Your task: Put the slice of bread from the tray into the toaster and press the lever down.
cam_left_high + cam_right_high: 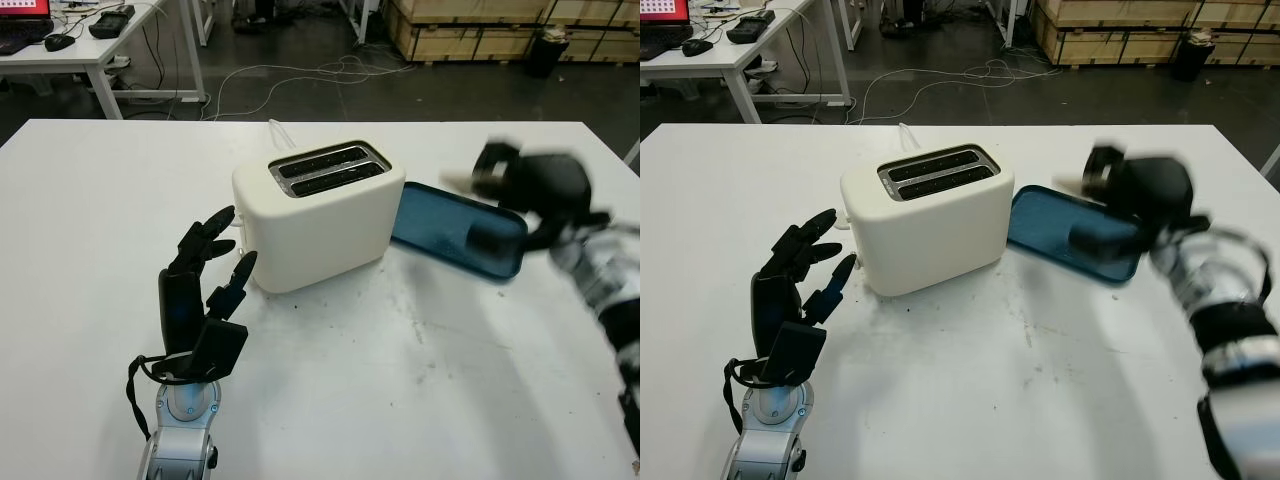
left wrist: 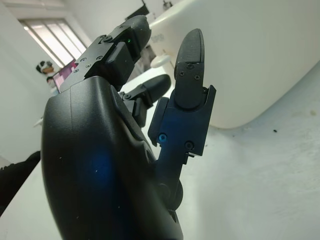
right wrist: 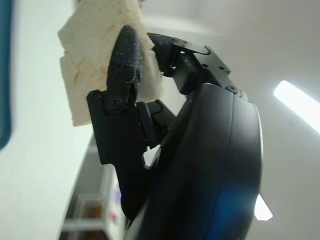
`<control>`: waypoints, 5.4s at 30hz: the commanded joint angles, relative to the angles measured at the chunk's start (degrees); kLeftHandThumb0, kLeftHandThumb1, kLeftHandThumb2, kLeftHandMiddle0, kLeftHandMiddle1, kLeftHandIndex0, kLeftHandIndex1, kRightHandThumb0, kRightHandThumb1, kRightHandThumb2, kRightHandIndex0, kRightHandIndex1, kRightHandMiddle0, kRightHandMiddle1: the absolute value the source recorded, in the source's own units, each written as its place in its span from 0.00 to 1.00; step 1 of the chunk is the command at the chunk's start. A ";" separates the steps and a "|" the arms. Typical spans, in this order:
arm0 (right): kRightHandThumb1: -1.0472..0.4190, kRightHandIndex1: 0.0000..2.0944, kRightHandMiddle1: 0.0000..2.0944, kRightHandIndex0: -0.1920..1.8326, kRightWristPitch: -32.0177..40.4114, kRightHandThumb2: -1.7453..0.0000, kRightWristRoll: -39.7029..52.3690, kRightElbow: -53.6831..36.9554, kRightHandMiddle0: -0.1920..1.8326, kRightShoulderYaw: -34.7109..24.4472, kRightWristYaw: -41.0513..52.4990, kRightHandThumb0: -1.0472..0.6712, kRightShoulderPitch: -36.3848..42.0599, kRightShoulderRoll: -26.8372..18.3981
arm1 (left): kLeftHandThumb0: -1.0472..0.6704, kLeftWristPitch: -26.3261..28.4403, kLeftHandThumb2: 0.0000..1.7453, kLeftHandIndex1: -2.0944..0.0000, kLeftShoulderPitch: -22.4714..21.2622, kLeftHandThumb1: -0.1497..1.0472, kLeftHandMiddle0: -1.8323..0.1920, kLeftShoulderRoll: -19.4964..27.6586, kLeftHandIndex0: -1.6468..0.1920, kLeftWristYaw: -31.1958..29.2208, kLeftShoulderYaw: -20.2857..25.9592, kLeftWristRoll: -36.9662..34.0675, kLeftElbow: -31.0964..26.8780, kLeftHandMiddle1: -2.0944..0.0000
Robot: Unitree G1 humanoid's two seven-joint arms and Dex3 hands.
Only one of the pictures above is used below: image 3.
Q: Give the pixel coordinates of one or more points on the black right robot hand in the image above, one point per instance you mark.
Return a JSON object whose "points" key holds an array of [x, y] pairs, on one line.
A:
{"points": [[200, 162]]}

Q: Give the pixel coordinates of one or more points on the pale slice of bread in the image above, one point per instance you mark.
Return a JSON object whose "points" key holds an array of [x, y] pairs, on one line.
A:
{"points": [[85, 50]]}

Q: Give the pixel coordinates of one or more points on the blue rectangular tray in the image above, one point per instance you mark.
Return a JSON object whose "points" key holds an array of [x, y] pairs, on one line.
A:
{"points": [[5, 75]]}

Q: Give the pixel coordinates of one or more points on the ceiling light panel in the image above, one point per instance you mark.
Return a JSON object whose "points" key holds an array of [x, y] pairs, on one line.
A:
{"points": [[295, 105]]}

